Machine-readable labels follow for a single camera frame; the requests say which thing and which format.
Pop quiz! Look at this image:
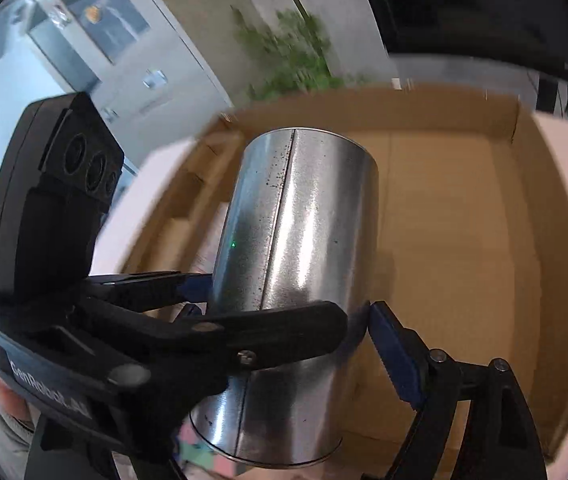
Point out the shiny metal tin can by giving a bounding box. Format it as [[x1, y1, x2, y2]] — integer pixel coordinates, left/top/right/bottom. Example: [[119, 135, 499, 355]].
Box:
[[191, 128, 378, 469]]

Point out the grey sleeved left forearm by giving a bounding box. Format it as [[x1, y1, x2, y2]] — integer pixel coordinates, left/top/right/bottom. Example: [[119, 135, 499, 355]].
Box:
[[0, 408, 34, 480]]

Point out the person's left hand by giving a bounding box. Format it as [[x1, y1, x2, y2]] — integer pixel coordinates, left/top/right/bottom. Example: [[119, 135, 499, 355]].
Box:
[[0, 376, 39, 430]]

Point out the brown cardboard tray box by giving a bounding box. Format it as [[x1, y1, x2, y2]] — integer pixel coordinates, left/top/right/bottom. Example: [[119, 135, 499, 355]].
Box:
[[116, 84, 568, 462]]

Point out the green leafy tree plant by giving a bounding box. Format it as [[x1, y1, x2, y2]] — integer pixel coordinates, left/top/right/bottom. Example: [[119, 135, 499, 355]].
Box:
[[163, 0, 371, 104]]

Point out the grey metal filing cabinet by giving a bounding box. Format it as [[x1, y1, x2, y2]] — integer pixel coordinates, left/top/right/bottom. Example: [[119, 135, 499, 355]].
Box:
[[19, 0, 231, 166]]

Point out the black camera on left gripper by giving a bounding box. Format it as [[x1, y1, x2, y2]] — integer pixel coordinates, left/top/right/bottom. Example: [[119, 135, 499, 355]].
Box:
[[0, 92, 124, 307]]

